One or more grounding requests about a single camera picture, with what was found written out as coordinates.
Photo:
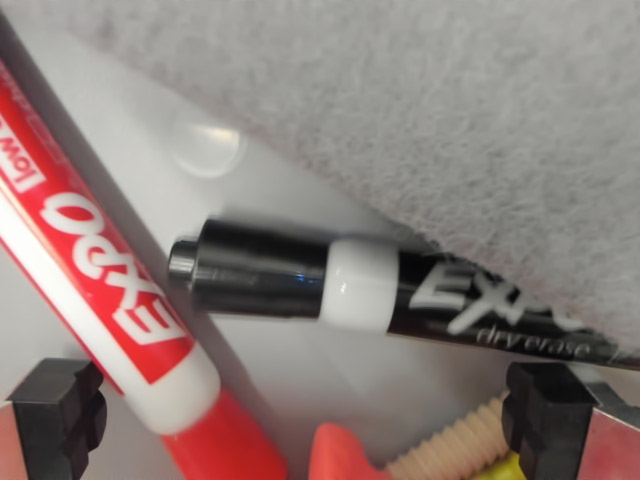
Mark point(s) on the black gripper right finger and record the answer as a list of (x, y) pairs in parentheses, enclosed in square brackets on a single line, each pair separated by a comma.
[(555, 420)]

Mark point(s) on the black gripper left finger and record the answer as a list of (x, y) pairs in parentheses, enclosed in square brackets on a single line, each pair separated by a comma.
[(55, 420)]

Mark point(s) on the yellow-green plastic piece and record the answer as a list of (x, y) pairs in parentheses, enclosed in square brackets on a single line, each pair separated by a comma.
[(502, 467)]

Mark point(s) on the beige plastic screw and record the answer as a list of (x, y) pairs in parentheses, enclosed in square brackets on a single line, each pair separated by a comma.
[(450, 435)]

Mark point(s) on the red Expo marker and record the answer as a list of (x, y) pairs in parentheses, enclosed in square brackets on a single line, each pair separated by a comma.
[(100, 280)]

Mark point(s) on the red squishy rubber toy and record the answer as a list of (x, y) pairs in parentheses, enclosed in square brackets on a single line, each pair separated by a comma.
[(335, 455)]

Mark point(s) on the black Expo marker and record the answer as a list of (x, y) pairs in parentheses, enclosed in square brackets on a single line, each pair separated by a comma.
[(260, 270)]

